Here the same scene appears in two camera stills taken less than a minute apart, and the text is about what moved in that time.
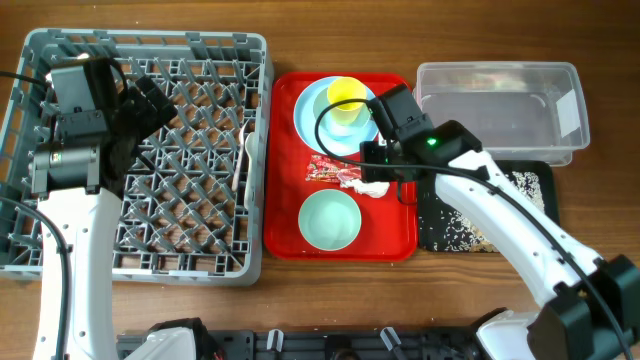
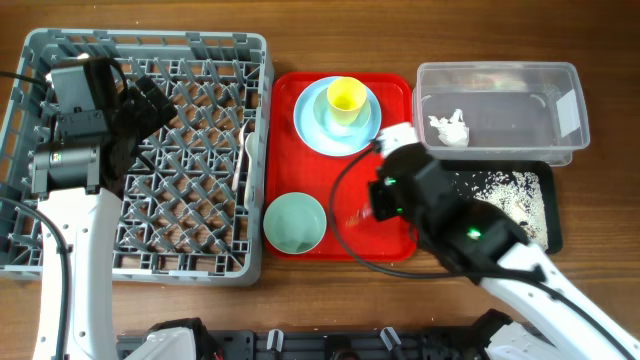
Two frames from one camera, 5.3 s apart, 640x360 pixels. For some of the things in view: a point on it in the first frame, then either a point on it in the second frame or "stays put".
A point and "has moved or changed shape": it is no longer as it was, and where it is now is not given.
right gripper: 373,173 → 379,192
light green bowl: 329,219 → 295,223
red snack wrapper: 327,170 → 361,214
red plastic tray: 388,230 stays put
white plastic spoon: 250,181 stays put
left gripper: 134,98 stays put
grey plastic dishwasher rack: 195,207 stays put
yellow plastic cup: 345,89 stays put
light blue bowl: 326,121 stays put
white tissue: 371,189 has moved or changed shape
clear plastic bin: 522,113 stays put
